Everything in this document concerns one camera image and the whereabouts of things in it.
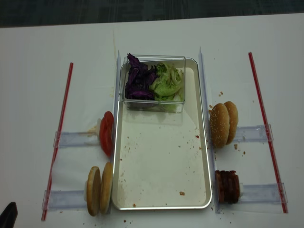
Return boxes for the bun half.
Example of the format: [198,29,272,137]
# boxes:
[100,162,113,214]
[86,166,101,216]

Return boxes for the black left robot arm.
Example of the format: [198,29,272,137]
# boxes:
[0,202,18,228]

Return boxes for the green lettuce leaves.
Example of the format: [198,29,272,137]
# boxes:
[149,62,184,102]

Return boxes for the red tomato slices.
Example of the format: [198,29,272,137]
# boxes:
[99,111,114,157]

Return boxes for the clear tomato pusher track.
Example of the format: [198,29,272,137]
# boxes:
[58,118,101,148]

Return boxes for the stacked brown meat patties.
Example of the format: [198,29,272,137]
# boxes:
[215,170,240,204]

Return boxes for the clear plastic salad container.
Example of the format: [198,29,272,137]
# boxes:
[119,54,186,113]

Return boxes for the purple cabbage leaves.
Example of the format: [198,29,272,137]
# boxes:
[125,53,157,100]

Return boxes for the metal baking tray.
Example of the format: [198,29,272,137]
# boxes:
[112,58,212,210]

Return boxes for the front sesame bun top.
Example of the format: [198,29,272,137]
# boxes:
[209,103,230,148]

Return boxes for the sesame bun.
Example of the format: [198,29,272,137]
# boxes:
[209,103,230,148]
[224,101,238,144]

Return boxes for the rear sesame bun top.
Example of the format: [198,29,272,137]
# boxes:
[224,101,238,144]

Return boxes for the clear sesame bun pusher track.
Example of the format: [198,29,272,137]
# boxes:
[233,124,273,143]

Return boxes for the clear bottom bun pusher track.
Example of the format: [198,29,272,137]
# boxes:
[42,181,87,210]

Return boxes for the clear patty pusher track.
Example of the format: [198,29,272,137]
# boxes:
[238,183,288,204]

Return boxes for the left red rail strip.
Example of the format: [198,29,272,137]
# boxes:
[41,62,74,221]

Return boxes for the red rail strip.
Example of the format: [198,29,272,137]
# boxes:
[248,52,288,214]
[41,62,74,221]

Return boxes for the right red rail strip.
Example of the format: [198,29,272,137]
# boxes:
[248,52,288,214]

